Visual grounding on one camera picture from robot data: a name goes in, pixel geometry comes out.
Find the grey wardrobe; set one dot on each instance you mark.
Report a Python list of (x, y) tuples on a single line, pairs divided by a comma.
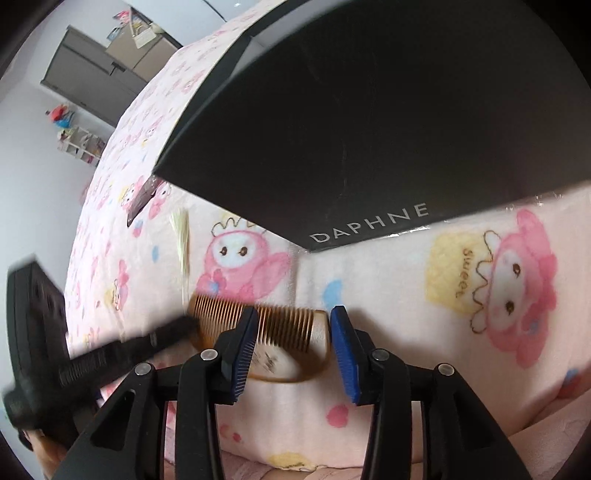
[(78, 69)]

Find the red and blue plush toy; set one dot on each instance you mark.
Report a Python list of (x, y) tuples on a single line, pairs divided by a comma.
[(61, 116)]

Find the brown wooden comb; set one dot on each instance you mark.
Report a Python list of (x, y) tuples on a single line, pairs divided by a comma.
[(277, 323)]

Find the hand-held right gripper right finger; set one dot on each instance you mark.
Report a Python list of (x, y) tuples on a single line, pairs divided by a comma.
[(344, 355)]

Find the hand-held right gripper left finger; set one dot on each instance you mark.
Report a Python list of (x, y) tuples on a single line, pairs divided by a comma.
[(242, 355)]

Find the brown cosmetic tube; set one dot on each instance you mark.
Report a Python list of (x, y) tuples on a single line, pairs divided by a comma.
[(141, 203)]

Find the white shelf rack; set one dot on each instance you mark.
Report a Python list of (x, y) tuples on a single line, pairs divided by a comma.
[(83, 145)]

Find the white handbag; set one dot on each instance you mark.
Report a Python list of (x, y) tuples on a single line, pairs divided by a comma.
[(145, 36)]

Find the beige drawer cabinet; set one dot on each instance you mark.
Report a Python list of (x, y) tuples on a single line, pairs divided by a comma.
[(143, 53)]

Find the black cardboard box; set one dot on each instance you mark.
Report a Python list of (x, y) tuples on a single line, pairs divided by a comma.
[(369, 115)]

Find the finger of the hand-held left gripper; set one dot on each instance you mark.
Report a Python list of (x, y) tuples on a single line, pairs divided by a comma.
[(134, 348)]

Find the pink cartoon printed blanket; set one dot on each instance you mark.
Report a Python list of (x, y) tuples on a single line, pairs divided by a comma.
[(461, 323)]

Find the person's left hand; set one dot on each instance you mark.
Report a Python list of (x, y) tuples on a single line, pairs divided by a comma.
[(44, 457)]

